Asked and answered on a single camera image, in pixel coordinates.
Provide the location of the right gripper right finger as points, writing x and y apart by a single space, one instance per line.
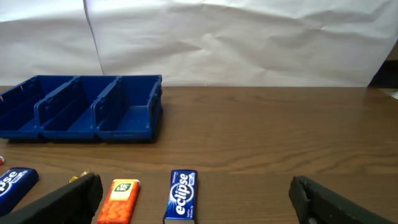
323 205

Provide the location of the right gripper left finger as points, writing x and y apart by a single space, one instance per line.
68 202

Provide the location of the blue candy pack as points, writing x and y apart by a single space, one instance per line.
14 186
181 199

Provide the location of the gold wrapped candy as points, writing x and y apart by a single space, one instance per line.
77 177

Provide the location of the blue tray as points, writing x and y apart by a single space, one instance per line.
77 124

